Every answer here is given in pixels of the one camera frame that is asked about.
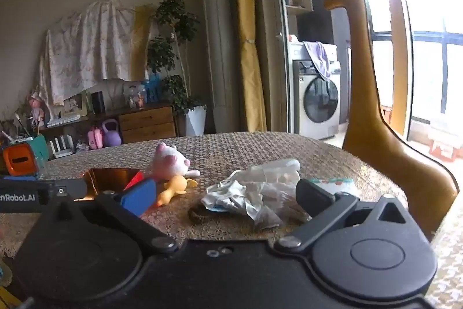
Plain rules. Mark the brown hair scrunchie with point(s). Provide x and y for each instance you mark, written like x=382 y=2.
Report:
x=197 y=214

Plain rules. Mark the red tin box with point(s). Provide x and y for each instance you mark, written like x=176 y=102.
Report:
x=108 y=180

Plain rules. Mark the pink doll figure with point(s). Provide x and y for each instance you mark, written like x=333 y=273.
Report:
x=38 y=110

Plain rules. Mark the purple kettlebell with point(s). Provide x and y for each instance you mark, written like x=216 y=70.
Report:
x=112 y=137

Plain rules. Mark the beige standing air conditioner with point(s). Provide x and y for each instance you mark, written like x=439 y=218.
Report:
x=219 y=41

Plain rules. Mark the yellow curtain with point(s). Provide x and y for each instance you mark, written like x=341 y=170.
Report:
x=247 y=41

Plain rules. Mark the white makeup brush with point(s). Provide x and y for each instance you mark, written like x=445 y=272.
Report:
x=20 y=122

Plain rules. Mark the clear plastic bag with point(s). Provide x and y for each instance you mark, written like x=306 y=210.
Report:
x=231 y=193

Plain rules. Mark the brown giraffe figure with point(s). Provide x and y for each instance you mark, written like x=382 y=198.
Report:
x=365 y=95

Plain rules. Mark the photo frame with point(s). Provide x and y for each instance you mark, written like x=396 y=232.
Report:
x=74 y=104

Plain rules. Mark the white keyboard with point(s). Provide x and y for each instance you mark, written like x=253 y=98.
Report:
x=63 y=120

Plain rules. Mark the white router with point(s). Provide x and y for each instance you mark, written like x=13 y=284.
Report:
x=62 y=149

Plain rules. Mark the white plant pot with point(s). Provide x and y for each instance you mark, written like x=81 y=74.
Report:
x=196 y=120

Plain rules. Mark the floral draped cloth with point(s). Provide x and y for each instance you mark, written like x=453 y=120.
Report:
x=90 y=44

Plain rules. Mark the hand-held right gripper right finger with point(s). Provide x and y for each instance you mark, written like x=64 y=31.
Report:
x=313 y=196

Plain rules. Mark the blue box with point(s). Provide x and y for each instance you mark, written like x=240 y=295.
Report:
x=152 y=90

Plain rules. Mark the orange teal desk organizer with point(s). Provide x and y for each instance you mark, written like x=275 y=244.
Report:
x=21 y=158

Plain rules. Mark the clear toy package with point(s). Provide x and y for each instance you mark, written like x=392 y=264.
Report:
x=134 y=95

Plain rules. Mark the black speaker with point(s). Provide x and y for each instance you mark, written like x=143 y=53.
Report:
x=98 y=102

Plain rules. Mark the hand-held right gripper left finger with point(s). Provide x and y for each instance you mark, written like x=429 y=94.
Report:
x=139 y=198

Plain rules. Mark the pink toy case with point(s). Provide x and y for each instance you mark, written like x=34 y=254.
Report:
x=96 y=139

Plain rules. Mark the pink white plush toy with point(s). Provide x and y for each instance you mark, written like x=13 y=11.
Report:
x=168 y=162

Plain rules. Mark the green potted plant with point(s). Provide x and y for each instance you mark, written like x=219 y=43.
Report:
x=173 y=15

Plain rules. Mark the white washing machine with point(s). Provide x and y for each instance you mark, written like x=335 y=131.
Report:
x=318 y=102

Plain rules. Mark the red white crate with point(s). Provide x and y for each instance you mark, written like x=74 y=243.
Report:
x=443 y=149

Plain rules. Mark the pale purple cloth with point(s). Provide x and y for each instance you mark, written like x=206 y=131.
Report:
x=318 y=57

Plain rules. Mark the wooden sideboard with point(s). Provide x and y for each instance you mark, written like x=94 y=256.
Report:
x=144 y=122

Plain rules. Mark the white green tissue pack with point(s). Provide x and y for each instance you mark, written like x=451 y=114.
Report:
x=340 y=186

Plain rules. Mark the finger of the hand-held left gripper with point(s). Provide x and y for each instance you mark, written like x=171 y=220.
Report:
x=68 y=188
x=18 y=178

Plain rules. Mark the yellow duck plush toy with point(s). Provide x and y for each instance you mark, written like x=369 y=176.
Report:
x=175 y=186

